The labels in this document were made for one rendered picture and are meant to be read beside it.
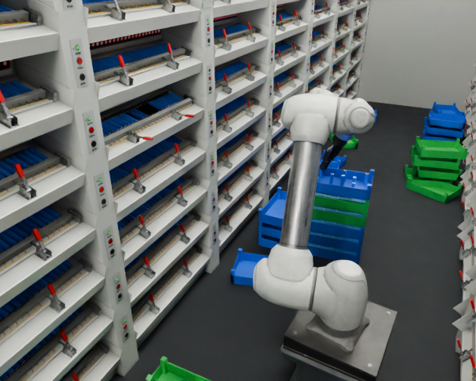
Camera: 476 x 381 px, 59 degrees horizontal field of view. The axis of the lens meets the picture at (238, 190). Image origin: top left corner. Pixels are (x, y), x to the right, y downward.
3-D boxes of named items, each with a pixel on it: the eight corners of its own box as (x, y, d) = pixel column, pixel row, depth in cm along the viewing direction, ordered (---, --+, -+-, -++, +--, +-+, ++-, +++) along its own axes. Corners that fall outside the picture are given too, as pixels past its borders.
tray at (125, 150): (202, 118, 182) (207, 97, 177) (106, 172, 134) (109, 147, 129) (164, 98, 187) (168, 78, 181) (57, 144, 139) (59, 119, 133)
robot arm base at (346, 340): (374, 315, 160) (377, 305, 157) (351, 354, 144) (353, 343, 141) (329, 295, 169) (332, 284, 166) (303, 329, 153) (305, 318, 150)
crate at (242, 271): (293, 267, 226) (294, 255, 222) (289, 292, 209) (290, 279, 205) (239, 259, 232) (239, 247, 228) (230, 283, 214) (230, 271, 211)
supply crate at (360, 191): (372, 183, 226) (374, 169, 222) (369, 200, 209) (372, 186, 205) (316, 175, 235) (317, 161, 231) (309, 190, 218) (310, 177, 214)
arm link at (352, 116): (376, 101, 155) (338, 97, 157) (381, 100, 137) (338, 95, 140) (370, 137, 157) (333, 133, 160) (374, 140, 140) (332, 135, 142)
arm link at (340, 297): (363, 336, 144) (375, 287, 133) (309, 325, 147) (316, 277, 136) (363, 303, 157) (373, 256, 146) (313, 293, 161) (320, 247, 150)
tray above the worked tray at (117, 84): (200, 72, 173) (208, 38, 165) (96, 113, 125) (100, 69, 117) (159, 52, 178) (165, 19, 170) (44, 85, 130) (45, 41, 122)
